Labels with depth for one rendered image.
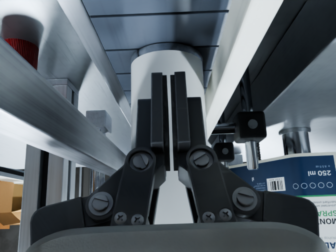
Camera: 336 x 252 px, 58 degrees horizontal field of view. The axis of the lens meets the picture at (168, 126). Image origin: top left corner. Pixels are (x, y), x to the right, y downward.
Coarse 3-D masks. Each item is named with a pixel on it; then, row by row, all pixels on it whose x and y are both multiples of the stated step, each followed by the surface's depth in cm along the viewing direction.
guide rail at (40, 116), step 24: (0, 48) 6; (0, 72) 6; (24, 72) 6; (0, 96) 6; (24, 96) 6; (48, 96) 8; (0, 120) 6; (24, 120) 6; (48, 120) 8; (72, 120) 10; (48, 144) 9; (72, 144) 10; (96, 144) 12; (96, 168) 16
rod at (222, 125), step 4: (216, 124) 32; (220, 124) 32; (224, 124) 32; (228, 124) 32; (232, 124) 32; (216, 128) 32; (220, 128) 32; (224, 128) 32; (228, 128) 32; (232, 128) 32; (212, 132) 32; (216, 132) 32; (220, 132) 32; (224, 132) 32; (228, 132) 32; (232, 132) 32
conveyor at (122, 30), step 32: (96, 0) 15; (128, 0) 15; (160, 0) 15; (192, 0) 16; (224, 0) 16; (128, 32) 18; (160, 32) 18; (192, 32) 18; (128, 64) 22; (128, 96) 29
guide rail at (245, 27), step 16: (240, 0) 11; (256, 0) 10; (272, 0) 10; (240, 16) 12; (256, 16) 11; (272, 16) 11; (224, 32) 15; (240, 32) 12; (256, 32) 12; (224, 48) 15; (240, 48) 13; (256, 48) 14; (224, 64) 15; (240, 64) 15; (224, 80) 17; (208, 96) 22; (224, 96) 20; (208, 112) 23; (208, 128) 28
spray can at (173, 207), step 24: (144, 48) 20; (168, 48) 19; (192, 48) 20; (144, 72) 19; (168, 72) 19; (192, 72) 20; (144, 96) 19; (168, 96) 19; (192, 96) 19; (168, 192) 17; (168, 216) 17
